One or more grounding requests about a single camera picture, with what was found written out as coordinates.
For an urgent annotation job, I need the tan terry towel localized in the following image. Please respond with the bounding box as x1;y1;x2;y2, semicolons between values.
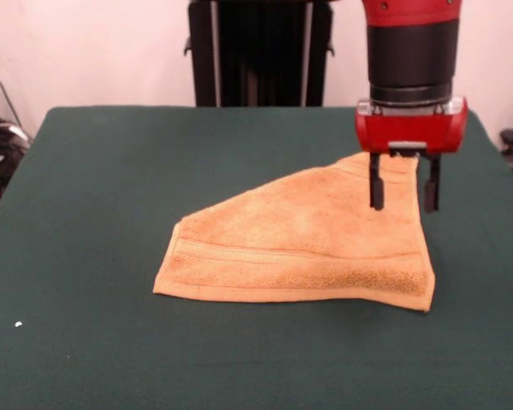
152;152;436;313

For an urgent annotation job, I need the white cable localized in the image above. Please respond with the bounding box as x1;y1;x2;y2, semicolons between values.
0;122;32;144

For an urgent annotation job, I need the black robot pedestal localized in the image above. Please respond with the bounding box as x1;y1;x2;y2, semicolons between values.
182;0;337;108

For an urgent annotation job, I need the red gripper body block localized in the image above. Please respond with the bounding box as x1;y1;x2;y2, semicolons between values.
353;97;469;160

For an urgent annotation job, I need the dark green table cloth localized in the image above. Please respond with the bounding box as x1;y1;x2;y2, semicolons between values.
0;105;513;410

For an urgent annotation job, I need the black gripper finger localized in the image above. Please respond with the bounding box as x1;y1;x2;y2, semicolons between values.
424;153;444;214
369;152;386;210

